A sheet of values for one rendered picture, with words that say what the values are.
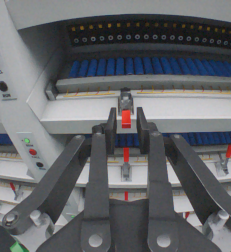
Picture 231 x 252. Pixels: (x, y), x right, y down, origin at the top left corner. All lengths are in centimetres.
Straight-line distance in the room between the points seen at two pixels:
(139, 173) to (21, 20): 40
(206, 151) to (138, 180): 20
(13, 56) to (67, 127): 15
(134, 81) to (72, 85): 12
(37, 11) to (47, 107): 17
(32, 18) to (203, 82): 31
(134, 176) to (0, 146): 43
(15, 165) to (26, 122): 24
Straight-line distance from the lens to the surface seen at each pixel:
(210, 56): 43
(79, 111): 28
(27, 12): 26
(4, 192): 78
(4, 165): 56
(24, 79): 27
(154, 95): 29
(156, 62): 35
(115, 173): 41
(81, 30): 38
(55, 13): 24
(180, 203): 61
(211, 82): 34
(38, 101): 29
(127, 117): 20
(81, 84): 30
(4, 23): 27
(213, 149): 47
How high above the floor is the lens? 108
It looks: 36 degrees down
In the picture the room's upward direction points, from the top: 4 degrees counter-clockwise
